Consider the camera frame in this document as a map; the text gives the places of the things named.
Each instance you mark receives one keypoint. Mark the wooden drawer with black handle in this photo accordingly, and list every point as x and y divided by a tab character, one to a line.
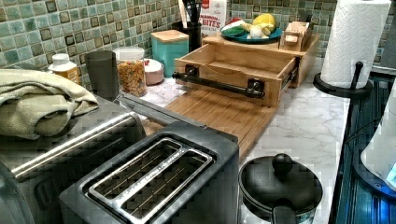
255	75

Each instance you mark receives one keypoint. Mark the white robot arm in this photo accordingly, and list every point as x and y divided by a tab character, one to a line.
376	163

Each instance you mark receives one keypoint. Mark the wooden drawer cabinet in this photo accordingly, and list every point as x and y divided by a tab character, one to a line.
307	55

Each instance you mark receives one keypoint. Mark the bamboo cutting board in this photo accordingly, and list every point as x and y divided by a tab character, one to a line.
243	119

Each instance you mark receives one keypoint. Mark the black two-slot toaster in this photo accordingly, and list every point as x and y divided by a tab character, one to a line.
181	174

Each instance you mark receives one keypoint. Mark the teal canister with wooden lid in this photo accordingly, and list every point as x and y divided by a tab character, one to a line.
167	46

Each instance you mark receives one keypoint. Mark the black utensil holder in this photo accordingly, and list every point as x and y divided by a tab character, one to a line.
193	30

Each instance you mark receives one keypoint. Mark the clear pasta jar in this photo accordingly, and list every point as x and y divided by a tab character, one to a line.
131	70

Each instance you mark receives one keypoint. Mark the toy watermelon slice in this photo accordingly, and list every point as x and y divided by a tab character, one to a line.
233	27

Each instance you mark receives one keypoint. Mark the wooden spoon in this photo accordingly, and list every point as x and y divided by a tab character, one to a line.
182	14

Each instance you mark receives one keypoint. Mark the oat bites cereal box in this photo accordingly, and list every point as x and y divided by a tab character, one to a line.
213	16

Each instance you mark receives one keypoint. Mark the toy peeled banana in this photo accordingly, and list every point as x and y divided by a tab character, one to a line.
257	31

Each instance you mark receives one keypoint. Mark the dark grey cup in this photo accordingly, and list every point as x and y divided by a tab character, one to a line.
103	74

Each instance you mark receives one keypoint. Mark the yellow toy lemon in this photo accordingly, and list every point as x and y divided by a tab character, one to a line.
266	18

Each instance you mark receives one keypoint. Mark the white capped supplement bottle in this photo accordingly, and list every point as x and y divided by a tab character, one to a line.
62	66

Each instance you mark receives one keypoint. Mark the black paper towel holder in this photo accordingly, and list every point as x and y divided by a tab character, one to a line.
352	92

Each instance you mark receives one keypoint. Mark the beige folded towel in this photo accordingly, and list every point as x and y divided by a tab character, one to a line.
35	103

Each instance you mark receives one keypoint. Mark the silver toaster oven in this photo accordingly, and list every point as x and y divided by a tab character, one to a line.
35	172

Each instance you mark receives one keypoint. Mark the paper towel roll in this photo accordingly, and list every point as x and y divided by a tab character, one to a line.
357	26

